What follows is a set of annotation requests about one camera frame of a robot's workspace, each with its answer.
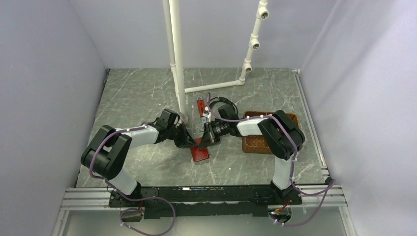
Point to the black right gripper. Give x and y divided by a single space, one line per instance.
207 139

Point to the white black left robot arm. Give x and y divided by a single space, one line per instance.
106 153

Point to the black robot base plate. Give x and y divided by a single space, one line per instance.
253 200

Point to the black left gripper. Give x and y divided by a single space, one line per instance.
186 140

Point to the aluminium rail frame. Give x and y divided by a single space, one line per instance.
230 181

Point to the red card holder wallet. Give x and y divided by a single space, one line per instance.
199 155

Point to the red handled adjustable wrench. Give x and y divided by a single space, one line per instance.
201 108

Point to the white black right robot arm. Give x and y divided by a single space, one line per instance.
282 135

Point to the brown woven divided basket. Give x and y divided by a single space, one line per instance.
255 143

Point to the white PVC pipe frame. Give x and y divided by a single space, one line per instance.
173 30

